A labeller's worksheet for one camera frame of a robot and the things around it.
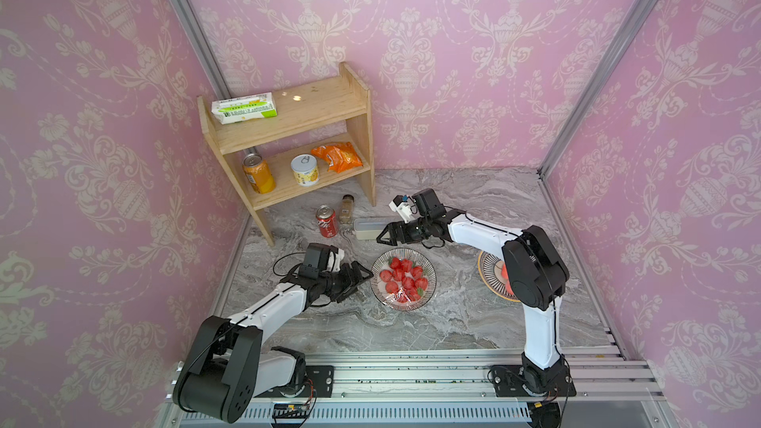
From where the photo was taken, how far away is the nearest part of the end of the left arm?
0.76 meters

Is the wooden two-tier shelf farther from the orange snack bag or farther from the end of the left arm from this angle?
the end of the left arm

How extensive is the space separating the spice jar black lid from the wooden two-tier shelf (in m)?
0.15

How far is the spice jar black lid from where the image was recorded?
41.3 inches

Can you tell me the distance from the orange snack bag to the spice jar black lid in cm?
18

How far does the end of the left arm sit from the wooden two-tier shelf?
0.26m
